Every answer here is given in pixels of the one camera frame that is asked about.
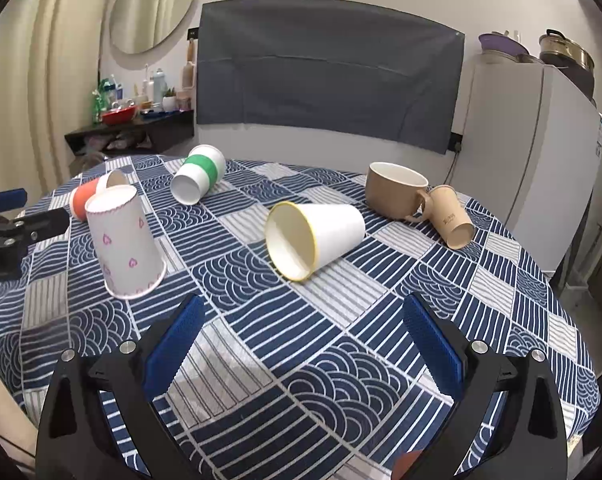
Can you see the orange paper cup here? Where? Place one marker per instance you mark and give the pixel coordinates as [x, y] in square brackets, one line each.
[83, 196]

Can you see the white spray bottle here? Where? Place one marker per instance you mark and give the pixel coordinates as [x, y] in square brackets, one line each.
[159, 87]

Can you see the white cup with yellow rim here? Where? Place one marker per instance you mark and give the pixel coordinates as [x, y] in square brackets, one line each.
[326, 237]

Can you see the wooden bottle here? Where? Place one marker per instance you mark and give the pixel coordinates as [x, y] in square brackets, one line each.
[189, 72]

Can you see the blue patterned tablecloth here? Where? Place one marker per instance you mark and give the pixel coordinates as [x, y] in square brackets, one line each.
[291, 360]

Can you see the wall power outlet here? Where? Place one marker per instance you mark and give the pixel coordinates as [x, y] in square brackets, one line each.
[456, 142]

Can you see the metal cooking pot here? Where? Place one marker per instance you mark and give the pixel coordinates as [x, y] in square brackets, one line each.
[568, 62]

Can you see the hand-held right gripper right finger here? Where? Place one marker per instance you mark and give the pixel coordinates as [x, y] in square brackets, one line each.
[431, 345]

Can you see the small potted plant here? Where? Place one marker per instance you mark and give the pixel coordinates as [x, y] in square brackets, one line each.
[169, 101]

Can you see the white cup with green band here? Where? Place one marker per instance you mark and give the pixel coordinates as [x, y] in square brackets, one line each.
[201, 172]

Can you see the beige curtain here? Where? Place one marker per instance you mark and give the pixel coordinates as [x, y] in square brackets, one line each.
[46, 85]

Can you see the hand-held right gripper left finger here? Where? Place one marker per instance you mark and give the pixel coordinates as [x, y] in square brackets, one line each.
[173, 345]

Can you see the red bowl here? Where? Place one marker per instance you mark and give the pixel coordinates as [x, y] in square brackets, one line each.
[118, 116]

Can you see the brown paper cup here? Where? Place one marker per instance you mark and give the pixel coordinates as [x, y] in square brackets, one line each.
[451, 220]

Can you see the purple basin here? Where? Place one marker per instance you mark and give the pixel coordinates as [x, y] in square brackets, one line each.
[501, 46]

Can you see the brown ceramic mug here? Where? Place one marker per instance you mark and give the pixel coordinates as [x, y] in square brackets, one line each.
[391, 192]

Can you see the round wall mirror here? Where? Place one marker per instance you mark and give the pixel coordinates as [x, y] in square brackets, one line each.
[153, 5]

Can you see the green plastic bottle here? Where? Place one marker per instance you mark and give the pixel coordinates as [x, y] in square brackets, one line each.
[100, 102]

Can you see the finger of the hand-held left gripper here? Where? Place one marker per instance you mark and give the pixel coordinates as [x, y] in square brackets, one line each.
[3, 198]
[43, 224]

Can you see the dark wall shelf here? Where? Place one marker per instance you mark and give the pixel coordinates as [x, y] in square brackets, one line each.
[166, 127]

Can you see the white refrigerator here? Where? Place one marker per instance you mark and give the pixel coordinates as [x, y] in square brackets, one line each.
[536, 160]

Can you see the grey cloth cover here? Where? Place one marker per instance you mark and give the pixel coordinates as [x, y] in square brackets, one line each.
[326, 70]

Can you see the white cup with pink hearts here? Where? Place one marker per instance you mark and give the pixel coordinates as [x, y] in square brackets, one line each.
[126, 245]

